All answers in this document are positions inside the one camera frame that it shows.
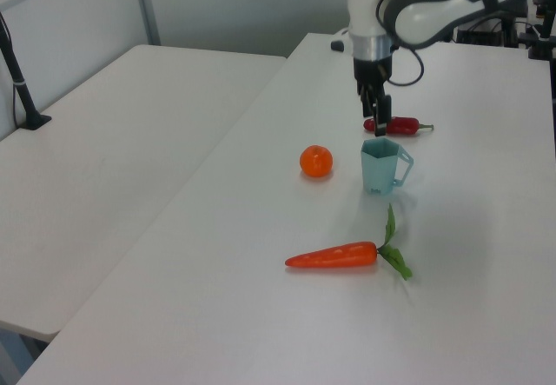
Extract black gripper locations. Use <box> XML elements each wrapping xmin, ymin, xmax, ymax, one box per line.
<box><xmin>352</xmin><ymin>56</ymin><xmax>394</xmax><ymax>138</ymax></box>

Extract light blue hexagonal mug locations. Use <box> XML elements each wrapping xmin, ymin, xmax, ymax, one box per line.
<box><xmin>360</xmin><ymin>137</ymin><xmax>415</xmax><ymax>196</ymax></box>

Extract red toy chili pepper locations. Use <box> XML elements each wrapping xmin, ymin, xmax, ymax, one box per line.
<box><xmin>362</xmin><ymin>116</ymin><xmax>435</xmax><ymax>136</ymax></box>

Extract orange toy mandarin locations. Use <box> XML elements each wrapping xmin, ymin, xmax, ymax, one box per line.
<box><xmin>299</xmin><ymin>143</ymin><xmax>334</xmax><ymax>179</ymax></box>

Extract black equipment box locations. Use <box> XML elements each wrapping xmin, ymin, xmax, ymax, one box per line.
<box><xmin>453</xmin><ymin>15</ymin><xmax>518</xmax><ymax>50</ymax></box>

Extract orange toy carrot green leaves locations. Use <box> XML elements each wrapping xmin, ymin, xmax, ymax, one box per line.
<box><xmin>284</xmin><ymin>202</ymin><xmax>414</xmax><ymax>282</ymax></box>

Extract black equipment stand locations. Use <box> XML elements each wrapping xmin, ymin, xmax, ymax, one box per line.
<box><xmin>516</xmin><ymin>0</ymin><xmax>556</xmax><ymax>61</ymax></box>

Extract black pole with base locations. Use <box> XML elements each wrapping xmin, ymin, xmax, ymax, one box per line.
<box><xmin>0</xmin><ymin>10</ymin><xmax>53</xmax><ymax>131</ymax></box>

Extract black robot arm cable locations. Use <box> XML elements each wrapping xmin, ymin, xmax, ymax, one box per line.
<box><xmin>374</xmin><ymin>0</ymin><xmax>426</xmax><ymax>88</ymax></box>

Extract grey partition frame post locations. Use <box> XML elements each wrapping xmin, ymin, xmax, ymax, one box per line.
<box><xmin>131</xmin><ymin>0</ymin><xmax>162</xmax><ymax>48</ymax></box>

